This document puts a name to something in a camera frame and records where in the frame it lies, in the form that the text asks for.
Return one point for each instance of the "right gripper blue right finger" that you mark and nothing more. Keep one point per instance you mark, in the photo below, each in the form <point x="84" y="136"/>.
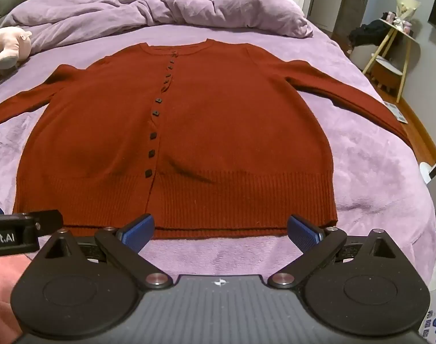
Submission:
<point x="303" y="234"/>

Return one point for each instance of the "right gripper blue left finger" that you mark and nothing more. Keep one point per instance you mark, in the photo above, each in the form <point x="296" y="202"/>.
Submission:
<point x="137" y="233"/>

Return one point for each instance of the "rust red knit cardigan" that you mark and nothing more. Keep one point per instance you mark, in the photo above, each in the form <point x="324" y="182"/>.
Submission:
<point x="212" y="139"/>

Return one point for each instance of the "black clothing pile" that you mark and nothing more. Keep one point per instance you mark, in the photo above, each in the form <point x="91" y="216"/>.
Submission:
<point x="372" y="33"/>

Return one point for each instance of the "person left hand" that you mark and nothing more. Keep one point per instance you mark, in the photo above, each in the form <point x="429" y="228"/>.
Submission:
<point x="11" y="269"/>

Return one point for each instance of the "paper on floor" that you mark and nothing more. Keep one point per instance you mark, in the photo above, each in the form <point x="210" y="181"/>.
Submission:
<point x="396" y="112"/>

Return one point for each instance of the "pink plush toy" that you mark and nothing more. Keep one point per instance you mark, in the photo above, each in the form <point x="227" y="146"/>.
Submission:
<point x="15" y="46"/>

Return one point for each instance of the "yellow legged side table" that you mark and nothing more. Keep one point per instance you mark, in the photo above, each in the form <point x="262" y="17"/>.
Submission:
<point x="381" y="54"/>

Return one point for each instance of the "purple crumpled duvet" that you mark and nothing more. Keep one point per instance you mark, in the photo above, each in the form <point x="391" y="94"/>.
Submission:
<point x="57" y="23"/>

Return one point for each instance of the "wrapped flower bouquet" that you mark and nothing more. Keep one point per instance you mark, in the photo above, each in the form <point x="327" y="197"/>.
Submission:
<point x="405" y="9"/>

